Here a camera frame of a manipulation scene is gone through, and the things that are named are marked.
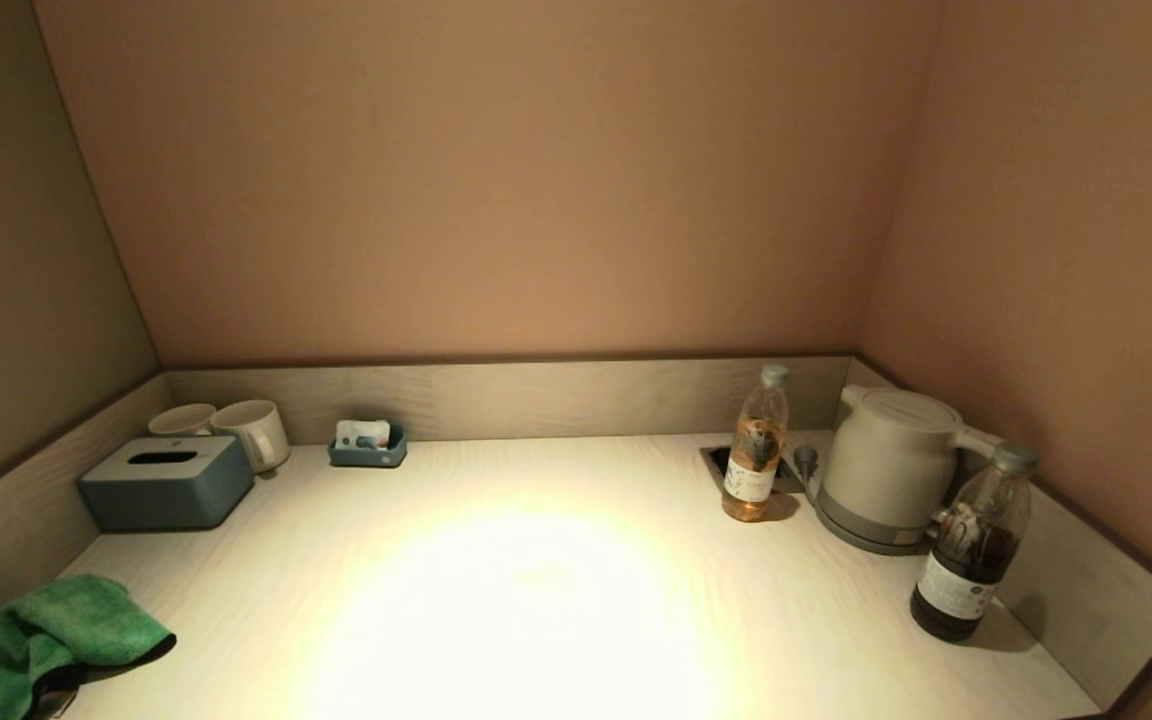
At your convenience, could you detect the green microfiber cloth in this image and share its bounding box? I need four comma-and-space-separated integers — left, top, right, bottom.
0, 573, 177, 720

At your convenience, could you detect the recessed power socket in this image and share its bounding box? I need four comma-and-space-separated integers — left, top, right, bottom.
701, 445, 805, 495

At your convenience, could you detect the light amber tea bottle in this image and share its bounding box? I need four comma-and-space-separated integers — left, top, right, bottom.
721, 364, 790, 523

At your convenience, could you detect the small grey-blue tray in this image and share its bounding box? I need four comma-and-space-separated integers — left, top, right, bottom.
328, 424, 408, 469

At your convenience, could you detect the cream electric kettle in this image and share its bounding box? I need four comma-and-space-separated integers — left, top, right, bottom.
820, 384, 1003, 531

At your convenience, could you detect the cream ceramic mug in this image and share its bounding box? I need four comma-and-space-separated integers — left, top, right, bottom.
210, 400, 291, 474
147, 403, 217, 438

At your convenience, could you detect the grey kettle base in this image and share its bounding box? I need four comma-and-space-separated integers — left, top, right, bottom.
806, 478, 939, 556

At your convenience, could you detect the grey-blue tissue box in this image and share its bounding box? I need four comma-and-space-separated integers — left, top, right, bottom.
78, 435, 255, 531

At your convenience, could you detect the dark tea bottle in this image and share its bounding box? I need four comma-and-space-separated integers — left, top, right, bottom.
910, 441, 1039, 643

